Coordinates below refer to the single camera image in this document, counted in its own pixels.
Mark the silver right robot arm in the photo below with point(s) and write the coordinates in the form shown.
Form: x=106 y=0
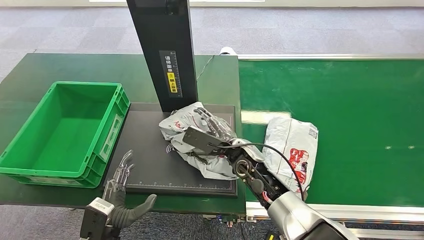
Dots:
x=291 y=212

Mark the green conveyor belt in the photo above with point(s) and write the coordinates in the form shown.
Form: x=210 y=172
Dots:
x=348 y=116

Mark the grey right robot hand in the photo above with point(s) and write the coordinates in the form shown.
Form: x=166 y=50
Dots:
x=220 y=129

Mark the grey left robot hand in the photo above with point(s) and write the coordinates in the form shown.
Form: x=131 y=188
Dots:
x=121 y=213

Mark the metal connectors under table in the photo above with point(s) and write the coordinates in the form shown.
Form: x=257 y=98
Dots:
x=230 y=221

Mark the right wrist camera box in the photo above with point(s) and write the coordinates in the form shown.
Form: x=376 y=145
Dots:
x=200 y=139

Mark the black scanner column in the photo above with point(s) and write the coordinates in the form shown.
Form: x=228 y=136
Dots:
x=162 y=39

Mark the black yellow column label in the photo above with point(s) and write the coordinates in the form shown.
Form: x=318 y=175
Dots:
x=171 y=74

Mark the black scanner base plate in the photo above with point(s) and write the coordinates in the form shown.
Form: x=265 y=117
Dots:
x=149 y=159

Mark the dark green table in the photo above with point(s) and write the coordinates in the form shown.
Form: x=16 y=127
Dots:
x=99 y=69

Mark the green plastic crate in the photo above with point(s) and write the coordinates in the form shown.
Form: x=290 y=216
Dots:
x=66 y=139

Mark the white red-printed courier bag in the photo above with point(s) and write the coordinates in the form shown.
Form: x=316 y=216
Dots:
x=291 y=139
x=180 y=124

